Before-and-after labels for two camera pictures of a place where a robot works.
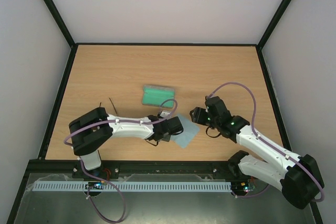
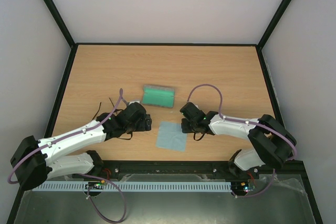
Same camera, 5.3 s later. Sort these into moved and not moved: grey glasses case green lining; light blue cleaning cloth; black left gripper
Moved: black left gripper; light blue cleaning cloth
Not moved: grey glasses case green lining
